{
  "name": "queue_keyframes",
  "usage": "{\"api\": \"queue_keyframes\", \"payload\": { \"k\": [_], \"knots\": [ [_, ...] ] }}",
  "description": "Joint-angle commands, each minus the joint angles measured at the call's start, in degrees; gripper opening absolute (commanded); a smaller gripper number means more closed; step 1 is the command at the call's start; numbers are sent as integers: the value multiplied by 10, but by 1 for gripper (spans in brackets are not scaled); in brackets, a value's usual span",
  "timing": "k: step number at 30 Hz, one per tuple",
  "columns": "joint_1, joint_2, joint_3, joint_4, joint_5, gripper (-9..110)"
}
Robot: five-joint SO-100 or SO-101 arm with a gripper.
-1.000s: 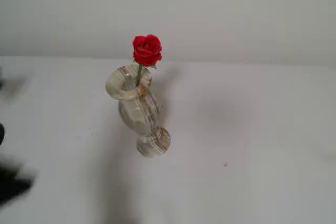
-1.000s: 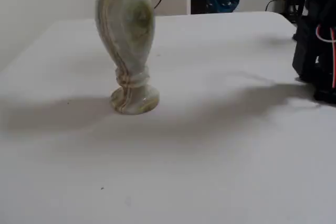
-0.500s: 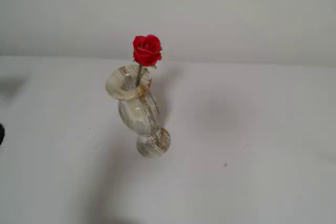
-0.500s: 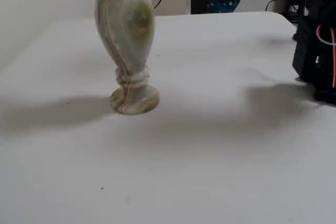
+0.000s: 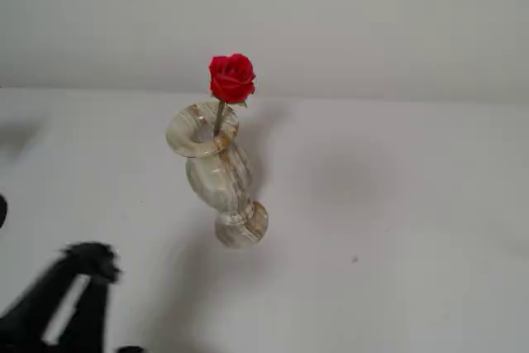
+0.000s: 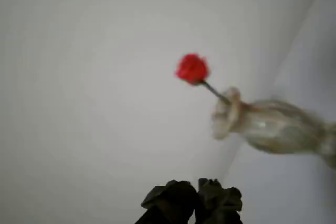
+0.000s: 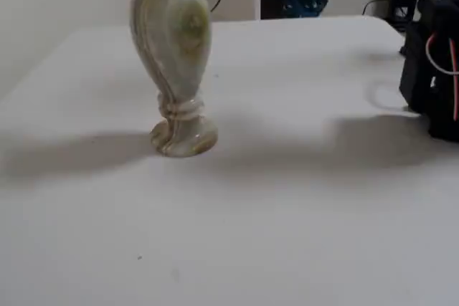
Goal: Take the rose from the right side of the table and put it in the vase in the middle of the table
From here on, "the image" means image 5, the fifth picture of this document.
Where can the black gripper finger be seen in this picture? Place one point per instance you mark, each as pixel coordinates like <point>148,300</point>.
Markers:
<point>89,262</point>
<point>131,349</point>

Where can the red rose with green stem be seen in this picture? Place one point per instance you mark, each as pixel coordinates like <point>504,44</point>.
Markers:
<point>231,78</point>

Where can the beige marble vase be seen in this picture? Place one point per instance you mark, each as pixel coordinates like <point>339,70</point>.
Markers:
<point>221,179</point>

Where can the black rounded object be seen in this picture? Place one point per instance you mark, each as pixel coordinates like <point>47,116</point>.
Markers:
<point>2,210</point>

